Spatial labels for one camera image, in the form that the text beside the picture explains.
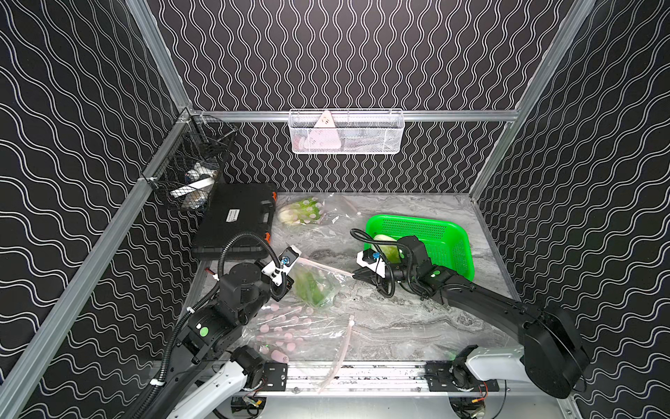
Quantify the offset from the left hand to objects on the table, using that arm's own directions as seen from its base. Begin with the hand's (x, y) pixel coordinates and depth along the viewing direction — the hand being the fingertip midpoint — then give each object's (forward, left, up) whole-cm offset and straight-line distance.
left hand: (284, 253), depth 66 cm
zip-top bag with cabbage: (+33, 0, -21) cm, 40 cm away
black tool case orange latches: (+28, +28, -24) cm, 46 cm away
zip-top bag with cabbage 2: (0, -7, -16) cm, 18 cm away
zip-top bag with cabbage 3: (-11, -7, -30) cm, 33 cm away
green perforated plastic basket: (+26, -54, -27) cm, 66 cm away
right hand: (+4, -19, -14) cm, 24 cm away
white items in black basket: (+20, +28, +5) cm, 34 cm away
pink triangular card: (+44, -6, +6) cm, 45 cm away
